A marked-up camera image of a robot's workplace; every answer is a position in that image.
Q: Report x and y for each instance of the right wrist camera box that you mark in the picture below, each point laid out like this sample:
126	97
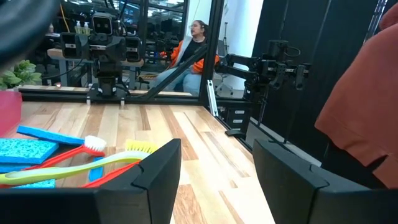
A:
102	24

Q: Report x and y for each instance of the silver aluminium bar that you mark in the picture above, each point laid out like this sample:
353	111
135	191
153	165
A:
213	99

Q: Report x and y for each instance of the black aluminium table frame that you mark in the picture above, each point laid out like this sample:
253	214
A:
56	97

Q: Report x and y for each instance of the green brush yellow bristles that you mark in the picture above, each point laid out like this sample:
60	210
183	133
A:
77	168

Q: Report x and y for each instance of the blue sponge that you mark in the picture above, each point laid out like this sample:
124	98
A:
46	134
37	184
25	151

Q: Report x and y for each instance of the green artificial plant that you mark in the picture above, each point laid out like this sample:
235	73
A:
23	74

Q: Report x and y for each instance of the green soap bottle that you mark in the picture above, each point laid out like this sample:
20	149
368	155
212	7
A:
86	28
78	28

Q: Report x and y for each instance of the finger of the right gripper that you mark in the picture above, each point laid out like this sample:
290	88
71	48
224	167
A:
133	49
70	45

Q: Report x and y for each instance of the seated person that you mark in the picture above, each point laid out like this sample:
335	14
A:
186	53

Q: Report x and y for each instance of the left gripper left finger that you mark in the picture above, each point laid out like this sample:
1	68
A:
149	193

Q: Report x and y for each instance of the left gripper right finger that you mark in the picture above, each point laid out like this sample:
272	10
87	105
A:
295	193

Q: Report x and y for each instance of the black drawer unit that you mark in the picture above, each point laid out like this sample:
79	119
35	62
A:
236	116

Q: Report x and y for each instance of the red plastic tray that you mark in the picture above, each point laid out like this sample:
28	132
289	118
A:
9	112

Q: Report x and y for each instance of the red brush white bristles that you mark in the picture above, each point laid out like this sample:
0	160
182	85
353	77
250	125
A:
62	157
115	174

